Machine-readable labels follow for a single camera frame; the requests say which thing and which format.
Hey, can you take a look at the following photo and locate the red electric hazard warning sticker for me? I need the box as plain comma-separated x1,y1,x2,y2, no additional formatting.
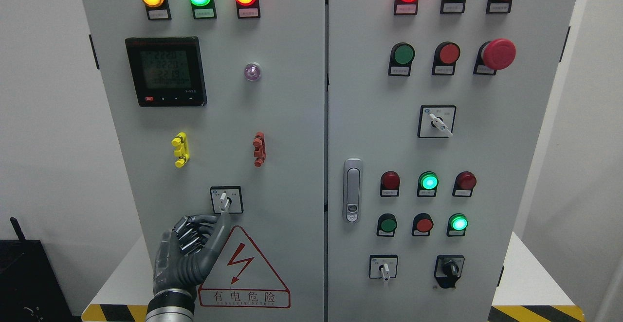
198,225,290,308

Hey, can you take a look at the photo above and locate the green lit push button lower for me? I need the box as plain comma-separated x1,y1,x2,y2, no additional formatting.
446,213,469,236

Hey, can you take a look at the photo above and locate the silver cabinet door handle lock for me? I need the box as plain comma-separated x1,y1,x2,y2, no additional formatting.
343,158,363,224

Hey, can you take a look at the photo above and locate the right grey cabinet door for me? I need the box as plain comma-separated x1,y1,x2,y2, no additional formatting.
327,0,575,322

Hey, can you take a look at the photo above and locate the yellow indicator light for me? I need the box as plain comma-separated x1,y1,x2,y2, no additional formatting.
142,0,171,20

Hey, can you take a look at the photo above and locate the left grey cabinet door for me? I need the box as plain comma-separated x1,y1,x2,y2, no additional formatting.
83,0,326,322

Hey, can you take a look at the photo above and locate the black digital power meter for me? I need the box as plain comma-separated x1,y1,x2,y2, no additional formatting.
125,36,208,107

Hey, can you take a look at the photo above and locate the green push button lower row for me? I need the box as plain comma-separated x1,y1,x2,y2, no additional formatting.
376,213,398,236

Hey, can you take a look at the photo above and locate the grey cabinet door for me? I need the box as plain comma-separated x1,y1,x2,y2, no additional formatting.
83,0,326,322
327,0,575,322

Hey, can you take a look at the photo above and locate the dark red indicator light right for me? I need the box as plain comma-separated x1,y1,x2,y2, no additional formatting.
453,171,477,197

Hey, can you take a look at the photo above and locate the red push button lower row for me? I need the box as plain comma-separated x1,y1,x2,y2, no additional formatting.
411,213,434,236

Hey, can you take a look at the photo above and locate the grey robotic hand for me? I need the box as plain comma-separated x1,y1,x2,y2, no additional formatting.
153,212,231,296

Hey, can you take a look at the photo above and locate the red push button second row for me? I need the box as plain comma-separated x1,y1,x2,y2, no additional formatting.
431,41,460,76

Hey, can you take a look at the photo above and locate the yellow plastic terminal clip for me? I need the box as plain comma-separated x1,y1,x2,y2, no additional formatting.
171,132,190,168

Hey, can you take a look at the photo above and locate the red plastic terminal clip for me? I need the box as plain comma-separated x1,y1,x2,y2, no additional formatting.
252,131,266,168

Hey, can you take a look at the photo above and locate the red emergency stop mushroom button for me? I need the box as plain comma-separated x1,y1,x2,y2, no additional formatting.
473,38,516,75

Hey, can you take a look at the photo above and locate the white rotary selector switch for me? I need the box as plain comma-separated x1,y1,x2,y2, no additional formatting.
209,185,243,214
368,255,399,286
418,105,457,138

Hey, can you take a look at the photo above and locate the dark red indicator light left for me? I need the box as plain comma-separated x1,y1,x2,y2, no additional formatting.
380,171,400,197

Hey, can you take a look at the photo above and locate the black rotary knob switch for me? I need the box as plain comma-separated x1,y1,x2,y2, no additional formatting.
434,255,465,289

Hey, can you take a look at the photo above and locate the white rotary selector switch bottom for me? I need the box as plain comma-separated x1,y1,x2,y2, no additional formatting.
368,255,399,286

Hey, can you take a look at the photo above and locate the green push button second row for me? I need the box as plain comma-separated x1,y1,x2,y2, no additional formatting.
388,42,415,77

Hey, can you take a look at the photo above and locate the green indicator light top left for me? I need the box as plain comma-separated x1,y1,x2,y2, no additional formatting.
189,0,217,19

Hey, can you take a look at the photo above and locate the clear small light bulb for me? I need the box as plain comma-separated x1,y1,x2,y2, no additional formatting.
243,62,262,81

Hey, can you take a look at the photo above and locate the green lit indicator light middle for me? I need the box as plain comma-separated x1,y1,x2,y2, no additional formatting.
417,171,439,197

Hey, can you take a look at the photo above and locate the black box with antenna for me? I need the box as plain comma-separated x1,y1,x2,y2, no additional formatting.
0,216,73,322

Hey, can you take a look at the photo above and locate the dark red indicator light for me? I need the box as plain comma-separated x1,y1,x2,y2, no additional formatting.
380,171,400,197
453,171,477,197

